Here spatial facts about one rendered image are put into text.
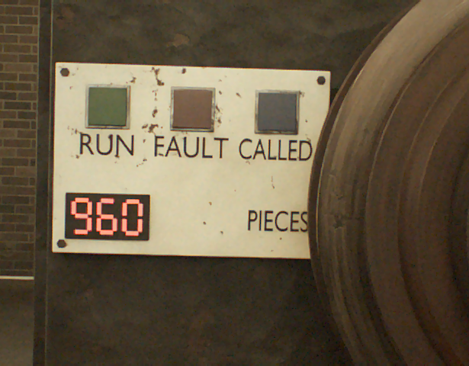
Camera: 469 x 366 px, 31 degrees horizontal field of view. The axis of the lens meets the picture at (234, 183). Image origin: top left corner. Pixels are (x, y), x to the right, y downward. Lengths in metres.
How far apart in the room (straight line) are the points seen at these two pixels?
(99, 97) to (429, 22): 0.31
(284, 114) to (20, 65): 6.20
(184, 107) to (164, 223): 0.11
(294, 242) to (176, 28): 0.24
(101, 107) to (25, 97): 6.13
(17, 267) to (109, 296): 6.18
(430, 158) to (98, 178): 0.32
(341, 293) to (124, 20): 0.34
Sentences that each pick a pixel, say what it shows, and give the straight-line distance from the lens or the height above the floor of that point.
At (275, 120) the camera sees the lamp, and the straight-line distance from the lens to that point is 0.80.
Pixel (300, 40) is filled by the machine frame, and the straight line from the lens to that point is 0.83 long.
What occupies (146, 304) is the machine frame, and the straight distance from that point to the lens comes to 0.84.
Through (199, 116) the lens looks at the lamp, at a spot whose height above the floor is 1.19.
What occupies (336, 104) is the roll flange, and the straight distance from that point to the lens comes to 0.74.
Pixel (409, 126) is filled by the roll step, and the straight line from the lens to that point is 0.67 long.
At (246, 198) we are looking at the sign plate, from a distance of 0.80.
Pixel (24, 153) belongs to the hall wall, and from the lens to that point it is 6.93.
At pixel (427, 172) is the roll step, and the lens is 0.65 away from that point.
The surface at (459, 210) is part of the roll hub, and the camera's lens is 0.64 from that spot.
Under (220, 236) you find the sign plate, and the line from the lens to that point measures 0.81.
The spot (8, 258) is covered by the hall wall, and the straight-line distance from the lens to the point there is 7.02.
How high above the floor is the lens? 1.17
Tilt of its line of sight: 3 degrees down
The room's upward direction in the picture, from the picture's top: 2 degrees clockwise
